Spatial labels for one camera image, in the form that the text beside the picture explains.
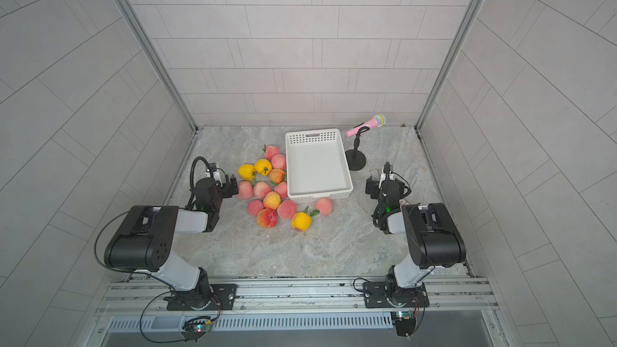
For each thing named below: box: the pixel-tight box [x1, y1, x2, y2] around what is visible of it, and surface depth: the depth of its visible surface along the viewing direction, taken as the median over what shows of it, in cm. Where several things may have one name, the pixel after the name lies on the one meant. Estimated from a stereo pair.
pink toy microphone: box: [346, 114, 387, 138], surface depth 93 cm
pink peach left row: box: [236, 180, 254, 201], surface depth 91 cm
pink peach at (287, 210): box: [276, 199, 298, 221], surface depth 86 cm
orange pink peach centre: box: [263, 190, 282, 210], surface depth 88 cm
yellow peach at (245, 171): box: [237, 163, 255, 181], surface depth 96 cm
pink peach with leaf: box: [265, 145, 280, 160], surface depth 103 cm
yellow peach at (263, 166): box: [253, 158, 273, 176], surface depth 98 cm
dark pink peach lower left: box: [246, 200, 265, 217], surface depth 87 cm
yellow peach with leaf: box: [290, 205, 321, 233], surface depth 84 cm
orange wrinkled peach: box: [269, 168, 286, 184], surface depth 96 cm
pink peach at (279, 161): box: [271, 153, 287, 170], surface depth 99 cm
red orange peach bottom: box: [256, 207, 278, 229], surface depth 84 cm
